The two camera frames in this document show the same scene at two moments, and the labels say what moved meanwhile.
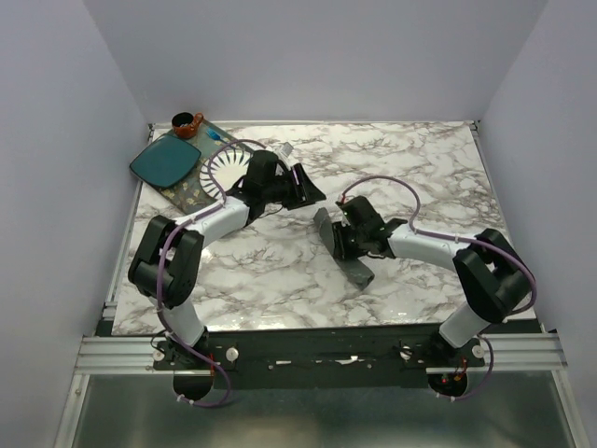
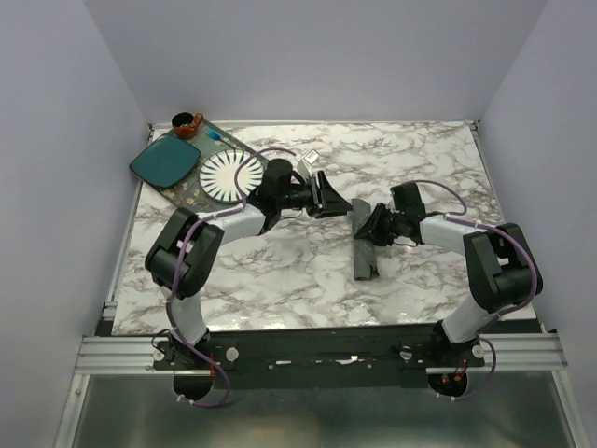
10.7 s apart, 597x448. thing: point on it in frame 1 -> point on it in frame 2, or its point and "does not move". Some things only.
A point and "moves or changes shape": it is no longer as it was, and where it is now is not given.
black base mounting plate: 320,356 does not move
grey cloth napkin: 355,270 moves or changes shape
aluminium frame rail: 118,355 does not move
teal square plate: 165,161 does not move
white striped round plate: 229,167 does not move
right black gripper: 343,250 -> 372,229
